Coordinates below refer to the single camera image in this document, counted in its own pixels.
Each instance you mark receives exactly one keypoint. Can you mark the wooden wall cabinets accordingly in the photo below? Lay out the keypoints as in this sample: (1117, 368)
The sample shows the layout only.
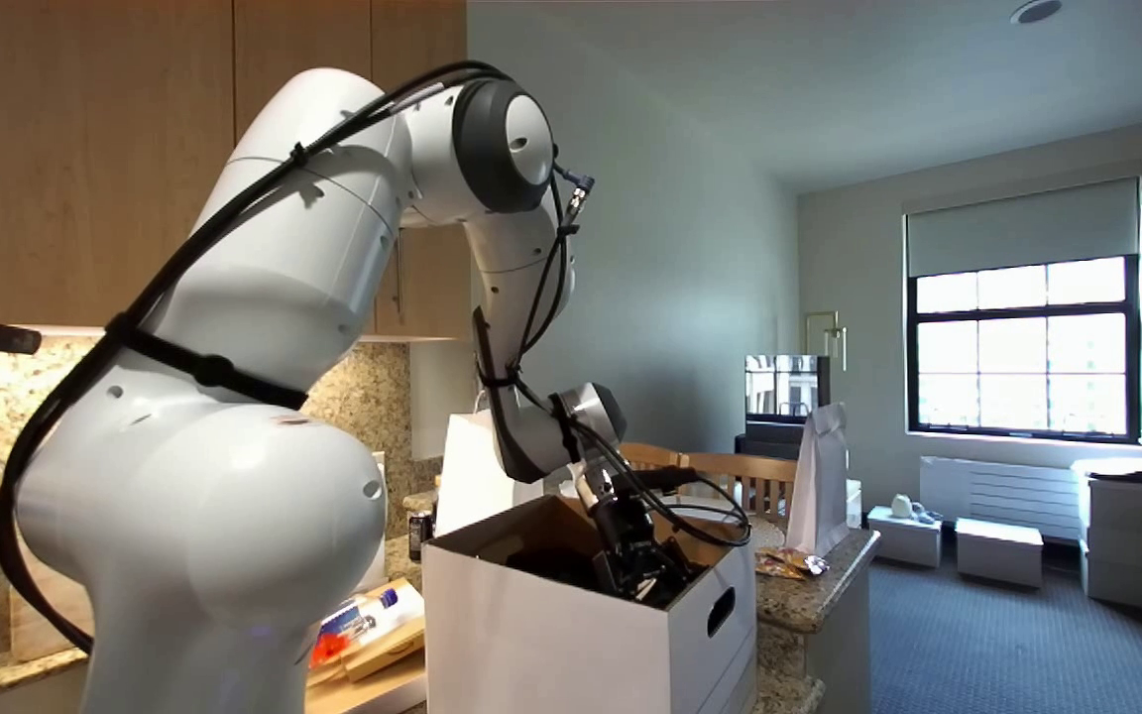
(70, 146)

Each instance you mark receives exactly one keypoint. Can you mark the tall narrow white bag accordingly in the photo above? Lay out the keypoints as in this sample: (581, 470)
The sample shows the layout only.
(819, 483)

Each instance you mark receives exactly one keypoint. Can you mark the wooden chair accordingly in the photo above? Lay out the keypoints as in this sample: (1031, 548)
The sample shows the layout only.
(756, 479)
(655, 457)

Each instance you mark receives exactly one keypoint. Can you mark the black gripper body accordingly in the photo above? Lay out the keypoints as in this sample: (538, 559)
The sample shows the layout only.
(622, 528)

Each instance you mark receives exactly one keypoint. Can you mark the white side cabinet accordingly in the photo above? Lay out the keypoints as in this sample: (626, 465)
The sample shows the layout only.
(1123, 539)

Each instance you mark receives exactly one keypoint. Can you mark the yellow and white package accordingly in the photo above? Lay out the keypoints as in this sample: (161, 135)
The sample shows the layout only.
(377, 615)

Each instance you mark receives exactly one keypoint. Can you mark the white cardboard storage box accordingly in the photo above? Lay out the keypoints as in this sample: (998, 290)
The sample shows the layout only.
(574, 648)

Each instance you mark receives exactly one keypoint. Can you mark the white roller blind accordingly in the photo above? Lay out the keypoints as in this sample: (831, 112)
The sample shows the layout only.
(1024, 228)

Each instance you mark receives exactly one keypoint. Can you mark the white square ottoman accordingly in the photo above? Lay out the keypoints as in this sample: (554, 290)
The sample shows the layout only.
(905, 541)
(998, 555)

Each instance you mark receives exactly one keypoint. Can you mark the white radiator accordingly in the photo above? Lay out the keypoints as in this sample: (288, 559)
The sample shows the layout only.
(1000, 499)

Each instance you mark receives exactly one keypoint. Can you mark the black framed window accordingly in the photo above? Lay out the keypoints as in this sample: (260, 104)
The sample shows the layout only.
(1024, 348)

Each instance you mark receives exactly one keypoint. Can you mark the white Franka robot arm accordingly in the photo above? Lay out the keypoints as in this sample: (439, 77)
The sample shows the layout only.
(198, 528)

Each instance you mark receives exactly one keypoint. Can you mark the wooden cutting board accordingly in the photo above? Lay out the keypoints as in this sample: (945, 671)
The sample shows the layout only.
(377, 697)

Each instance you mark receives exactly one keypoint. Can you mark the round ceiling light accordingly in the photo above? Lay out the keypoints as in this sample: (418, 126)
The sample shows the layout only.
(1035, 11)

